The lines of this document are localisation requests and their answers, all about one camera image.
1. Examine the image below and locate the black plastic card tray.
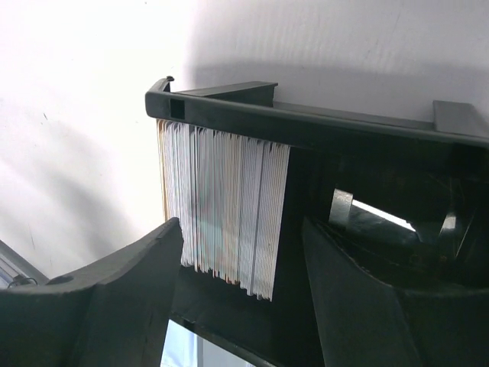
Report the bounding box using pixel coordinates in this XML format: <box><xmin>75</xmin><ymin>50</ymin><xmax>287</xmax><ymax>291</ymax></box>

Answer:
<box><xmin>144</xmin><ymin>77</ymin><xmax>488</xmax><ymax>366</ymax></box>

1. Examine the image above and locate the white cards stack in tray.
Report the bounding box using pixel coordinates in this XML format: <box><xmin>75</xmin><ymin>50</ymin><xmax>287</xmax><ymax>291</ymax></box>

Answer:
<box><xmin>157</xmin><ymin>119</ymin><xmax>290</xmax><ymax>300</ymax></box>

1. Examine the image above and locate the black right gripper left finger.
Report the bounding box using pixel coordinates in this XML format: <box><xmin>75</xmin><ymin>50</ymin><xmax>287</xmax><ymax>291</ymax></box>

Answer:
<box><xmin>1</xmin><ymin>218</ymin><xmax>183</xmax><ymax>366</ymax></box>

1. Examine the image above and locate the aluminium front rail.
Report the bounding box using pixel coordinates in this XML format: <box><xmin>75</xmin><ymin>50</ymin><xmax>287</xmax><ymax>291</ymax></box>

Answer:
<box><xmin>1</xmin><ymin>241</ymin><xmax>49</xmax><ymax>289</ymax></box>

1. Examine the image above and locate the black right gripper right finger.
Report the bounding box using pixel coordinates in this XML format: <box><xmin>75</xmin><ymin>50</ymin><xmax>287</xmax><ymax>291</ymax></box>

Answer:
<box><xmin>302</xmin><ymin>218</ymin><xmax>488</xmax><ymax>366</ymax></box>

